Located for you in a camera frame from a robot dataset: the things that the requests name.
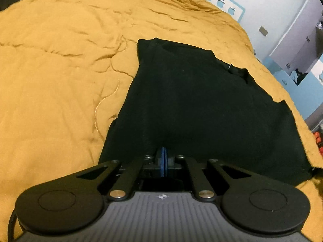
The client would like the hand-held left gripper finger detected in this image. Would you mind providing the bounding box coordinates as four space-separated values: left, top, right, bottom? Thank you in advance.
72 153 162 201
163 153 253 201

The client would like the black long-sleeve sweater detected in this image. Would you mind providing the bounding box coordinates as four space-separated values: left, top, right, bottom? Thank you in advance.
100 38 316 186

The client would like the mustard yellow quilt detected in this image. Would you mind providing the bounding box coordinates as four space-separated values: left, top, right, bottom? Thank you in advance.
0 0 323 242

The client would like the orange plush toy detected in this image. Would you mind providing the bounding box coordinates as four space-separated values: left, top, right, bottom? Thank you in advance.
313 130 323 162

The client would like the blue-trimmed headboard with apple decals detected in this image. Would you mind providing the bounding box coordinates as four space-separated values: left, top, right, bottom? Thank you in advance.
197 0 246 22

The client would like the white and blue wardrobe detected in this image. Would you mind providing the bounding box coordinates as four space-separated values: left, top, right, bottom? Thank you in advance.
269 0 323 86

